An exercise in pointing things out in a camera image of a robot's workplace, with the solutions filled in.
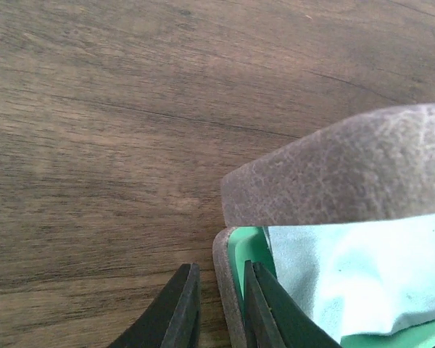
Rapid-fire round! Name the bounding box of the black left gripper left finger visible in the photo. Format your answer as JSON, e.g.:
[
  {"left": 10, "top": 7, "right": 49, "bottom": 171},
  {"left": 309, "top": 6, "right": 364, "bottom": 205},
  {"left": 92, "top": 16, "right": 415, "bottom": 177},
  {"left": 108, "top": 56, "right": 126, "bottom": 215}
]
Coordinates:
[{"left": 109, "top": 263, "right": 201, "bottom": 348}]

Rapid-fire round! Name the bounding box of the light blue cleaning cloth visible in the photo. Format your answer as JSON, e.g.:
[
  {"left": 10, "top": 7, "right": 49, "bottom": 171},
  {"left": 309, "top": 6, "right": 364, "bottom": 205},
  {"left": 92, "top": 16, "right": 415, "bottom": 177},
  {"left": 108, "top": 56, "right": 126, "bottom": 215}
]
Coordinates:
[{"left": 264, "top": 214, "right": 435, "bottom": 340}]

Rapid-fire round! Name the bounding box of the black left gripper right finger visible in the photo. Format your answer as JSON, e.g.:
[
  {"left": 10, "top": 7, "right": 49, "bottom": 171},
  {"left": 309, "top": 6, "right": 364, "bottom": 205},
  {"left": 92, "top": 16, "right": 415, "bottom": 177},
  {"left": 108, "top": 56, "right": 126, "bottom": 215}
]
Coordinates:
[{"left": 244, "top": 260, "right": 341, "bottom": 348}]

